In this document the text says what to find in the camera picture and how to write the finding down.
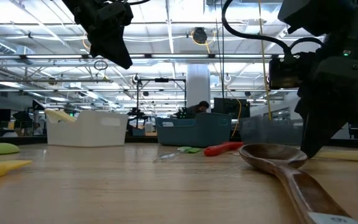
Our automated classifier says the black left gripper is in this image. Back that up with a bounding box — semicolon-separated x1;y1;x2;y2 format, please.
73;0;135;70

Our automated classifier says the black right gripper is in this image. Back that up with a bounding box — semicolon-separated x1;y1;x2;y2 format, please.
294;57;358;158

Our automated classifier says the brown wooden spoon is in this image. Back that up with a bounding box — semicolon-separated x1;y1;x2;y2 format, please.
239;143;358;224

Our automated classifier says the red silicone spoon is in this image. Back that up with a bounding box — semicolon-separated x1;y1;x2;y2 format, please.
203;141;245;157

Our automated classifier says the green spatula clear handle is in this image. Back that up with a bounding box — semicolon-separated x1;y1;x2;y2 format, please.
152;146;202;164

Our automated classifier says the grey translucent plastic bin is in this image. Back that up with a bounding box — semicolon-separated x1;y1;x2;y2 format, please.
239;116;305;147

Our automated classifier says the long overhead light bar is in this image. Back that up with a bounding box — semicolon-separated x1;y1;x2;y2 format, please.
0;53;287;60

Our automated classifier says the black ceiling device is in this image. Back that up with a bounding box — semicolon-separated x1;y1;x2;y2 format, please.
192;27;209;45

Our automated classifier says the white plastic bin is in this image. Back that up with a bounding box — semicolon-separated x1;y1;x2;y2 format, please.
45;110;130;148

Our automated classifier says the black monitor back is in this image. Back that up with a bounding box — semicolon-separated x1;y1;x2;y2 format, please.
211;97;251;119

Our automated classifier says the white building column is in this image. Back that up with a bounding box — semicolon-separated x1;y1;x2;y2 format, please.
186;63;211;119

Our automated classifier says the person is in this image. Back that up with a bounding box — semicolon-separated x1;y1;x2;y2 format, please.
183;100;211;119

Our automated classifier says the teal plastic bin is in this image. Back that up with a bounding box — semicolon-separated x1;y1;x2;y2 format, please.
155;112;233;148

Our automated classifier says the black coiled cable loop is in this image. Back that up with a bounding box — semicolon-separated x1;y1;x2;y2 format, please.
93;60;109;72

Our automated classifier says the black metal stand frame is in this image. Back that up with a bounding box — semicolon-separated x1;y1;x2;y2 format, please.
135;78;188;121

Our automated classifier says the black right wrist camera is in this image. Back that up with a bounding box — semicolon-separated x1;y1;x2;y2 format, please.
268;52;318;90

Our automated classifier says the yellow power cable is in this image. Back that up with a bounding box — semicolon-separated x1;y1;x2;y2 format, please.
257;0;273;121

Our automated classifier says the black power cable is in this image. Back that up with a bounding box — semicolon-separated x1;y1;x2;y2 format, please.
213;0;226;100

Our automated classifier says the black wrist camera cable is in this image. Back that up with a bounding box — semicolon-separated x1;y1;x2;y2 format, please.
221;0;324;57

